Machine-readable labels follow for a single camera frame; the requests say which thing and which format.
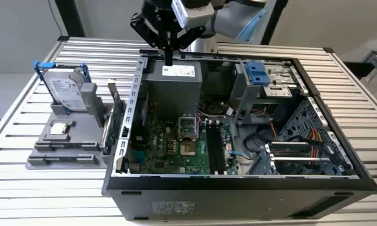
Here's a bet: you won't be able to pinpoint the round grey speaker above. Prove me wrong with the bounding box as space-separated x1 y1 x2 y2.
203 100 230 116

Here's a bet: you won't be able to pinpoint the hard disk in blue carrier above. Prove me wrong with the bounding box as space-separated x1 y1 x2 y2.
33 60 91 113

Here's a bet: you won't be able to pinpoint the silver drive cage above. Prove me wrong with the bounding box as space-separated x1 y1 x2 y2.
229 60 309 124

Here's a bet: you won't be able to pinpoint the grey power supply unit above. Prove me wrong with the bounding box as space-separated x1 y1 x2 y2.
142 60 203 118

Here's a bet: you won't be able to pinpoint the wire locking lever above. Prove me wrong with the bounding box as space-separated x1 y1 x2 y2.
194 116 205 141

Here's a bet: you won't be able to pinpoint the metal socket cover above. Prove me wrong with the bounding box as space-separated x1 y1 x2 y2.
177 113 199 141

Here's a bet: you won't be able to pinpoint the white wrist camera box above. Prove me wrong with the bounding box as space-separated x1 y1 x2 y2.
170 0 214 28

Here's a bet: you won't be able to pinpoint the silver CPU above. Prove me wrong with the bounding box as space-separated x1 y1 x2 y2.
49 122 71 136

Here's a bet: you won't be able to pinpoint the white wire bundle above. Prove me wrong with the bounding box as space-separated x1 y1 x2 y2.
195 109 235 123

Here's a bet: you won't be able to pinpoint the black PC case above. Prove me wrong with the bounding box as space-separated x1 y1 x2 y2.
99 48 377 222

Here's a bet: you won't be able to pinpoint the CPU socket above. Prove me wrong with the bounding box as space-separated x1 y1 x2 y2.
177 140 198 156

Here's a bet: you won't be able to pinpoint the blue drive latch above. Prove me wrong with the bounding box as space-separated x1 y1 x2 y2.
245 60 270 86

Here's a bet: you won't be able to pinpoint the green graphics card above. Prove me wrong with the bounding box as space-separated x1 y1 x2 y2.
99 79 126 155

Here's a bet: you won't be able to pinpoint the black case fan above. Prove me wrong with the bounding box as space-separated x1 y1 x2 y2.
134 94 151 142

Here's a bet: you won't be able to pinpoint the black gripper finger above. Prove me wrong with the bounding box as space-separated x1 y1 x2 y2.
129 13 169 66
167 25 206 66

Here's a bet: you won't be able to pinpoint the black upright post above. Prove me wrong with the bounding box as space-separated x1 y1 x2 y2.
259 0 289 45
54 0 86 38

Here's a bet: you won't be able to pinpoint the black cable loop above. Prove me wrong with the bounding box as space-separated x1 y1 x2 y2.
243 130 270 162

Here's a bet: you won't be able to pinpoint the grey parts rack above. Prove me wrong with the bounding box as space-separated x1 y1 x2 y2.
23 82 127 170

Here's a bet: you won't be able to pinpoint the orange yellow wire bundle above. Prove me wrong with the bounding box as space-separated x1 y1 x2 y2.
250 105 278 142

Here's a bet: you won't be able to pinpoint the blue grey port block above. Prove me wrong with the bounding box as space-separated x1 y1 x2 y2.
131 151 145 164

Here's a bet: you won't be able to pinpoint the grey metal disk bay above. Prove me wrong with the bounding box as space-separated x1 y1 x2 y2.
246 140 333 175

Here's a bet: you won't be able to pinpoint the green motherboard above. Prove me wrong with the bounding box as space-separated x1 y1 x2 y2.
127 117 241 176

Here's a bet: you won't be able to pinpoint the red yellow power wires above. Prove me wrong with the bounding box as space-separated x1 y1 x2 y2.
306 128 326 165

